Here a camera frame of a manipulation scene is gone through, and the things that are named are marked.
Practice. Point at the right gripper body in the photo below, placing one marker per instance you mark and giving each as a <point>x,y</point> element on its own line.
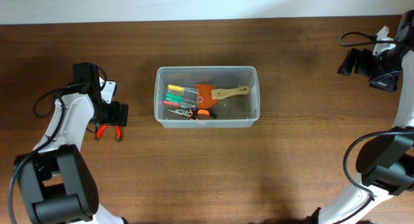
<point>372,70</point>

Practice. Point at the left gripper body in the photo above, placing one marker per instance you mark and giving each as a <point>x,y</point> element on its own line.
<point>116,115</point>

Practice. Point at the orange scraper with wooden handle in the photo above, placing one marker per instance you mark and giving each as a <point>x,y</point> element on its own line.
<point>209,95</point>

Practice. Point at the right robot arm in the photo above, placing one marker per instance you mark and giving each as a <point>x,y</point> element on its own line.
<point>377,165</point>

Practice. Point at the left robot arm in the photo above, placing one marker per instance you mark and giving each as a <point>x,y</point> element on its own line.
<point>54,181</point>

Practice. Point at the clear screwdriver set case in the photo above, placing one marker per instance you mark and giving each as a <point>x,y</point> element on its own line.
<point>182,97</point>

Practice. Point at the clear plastic container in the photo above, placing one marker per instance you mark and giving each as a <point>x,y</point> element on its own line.
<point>239,111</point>

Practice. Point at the orange black needle-nose pliers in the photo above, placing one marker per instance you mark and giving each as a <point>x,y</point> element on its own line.
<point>192,114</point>

